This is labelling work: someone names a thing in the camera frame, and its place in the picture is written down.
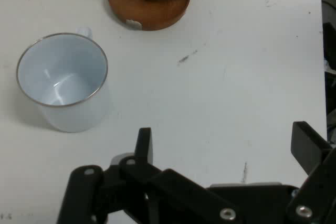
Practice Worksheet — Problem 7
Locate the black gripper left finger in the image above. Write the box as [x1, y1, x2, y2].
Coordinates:
[56, 127, 244, 224]

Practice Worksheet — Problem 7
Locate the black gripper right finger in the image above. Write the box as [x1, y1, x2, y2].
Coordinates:
[285, 121, 336, 224]

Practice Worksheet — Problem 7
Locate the white enamel mug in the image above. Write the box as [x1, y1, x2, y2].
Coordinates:
[16, 26, 111, 133]

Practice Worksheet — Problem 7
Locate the wooden mug tree stand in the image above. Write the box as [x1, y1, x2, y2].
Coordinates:
[106, 0, 191, 31]

